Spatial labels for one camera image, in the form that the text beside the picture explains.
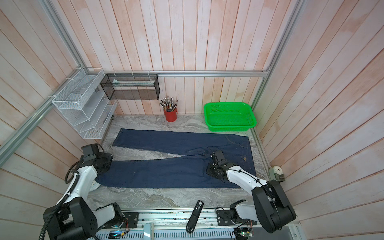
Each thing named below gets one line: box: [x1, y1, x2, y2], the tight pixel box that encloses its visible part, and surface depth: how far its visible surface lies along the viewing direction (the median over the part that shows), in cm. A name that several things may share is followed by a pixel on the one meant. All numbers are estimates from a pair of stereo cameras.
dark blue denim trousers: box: [95, 128, 257, 188], surface depth 97 cm
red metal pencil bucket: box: [163, 108, 178, 122], surface depth 120 cm
